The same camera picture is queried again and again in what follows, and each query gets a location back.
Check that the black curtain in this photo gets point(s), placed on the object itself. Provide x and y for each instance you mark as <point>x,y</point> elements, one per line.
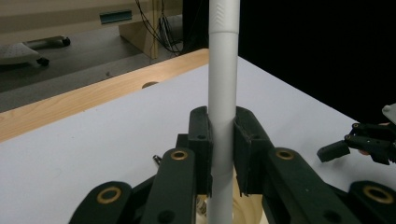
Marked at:
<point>311,46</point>

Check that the beige wooden desk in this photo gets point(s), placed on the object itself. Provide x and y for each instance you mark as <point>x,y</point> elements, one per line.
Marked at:
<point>62,18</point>

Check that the office chair base with casters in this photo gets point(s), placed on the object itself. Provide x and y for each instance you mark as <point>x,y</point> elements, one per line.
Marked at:
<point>18,53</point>

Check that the cream ribbed container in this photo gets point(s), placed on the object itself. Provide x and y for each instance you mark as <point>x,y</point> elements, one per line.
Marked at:
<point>249,211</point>

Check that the white pen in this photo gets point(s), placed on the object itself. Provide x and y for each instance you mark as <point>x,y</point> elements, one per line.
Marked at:
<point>222,93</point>

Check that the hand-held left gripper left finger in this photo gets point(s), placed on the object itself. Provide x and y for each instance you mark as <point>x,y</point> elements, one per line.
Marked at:
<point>202,149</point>

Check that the white pen cap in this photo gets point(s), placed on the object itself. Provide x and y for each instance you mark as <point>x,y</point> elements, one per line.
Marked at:
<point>224,15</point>

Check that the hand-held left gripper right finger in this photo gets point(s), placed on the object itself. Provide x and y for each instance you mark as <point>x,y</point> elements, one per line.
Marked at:
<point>249,149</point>

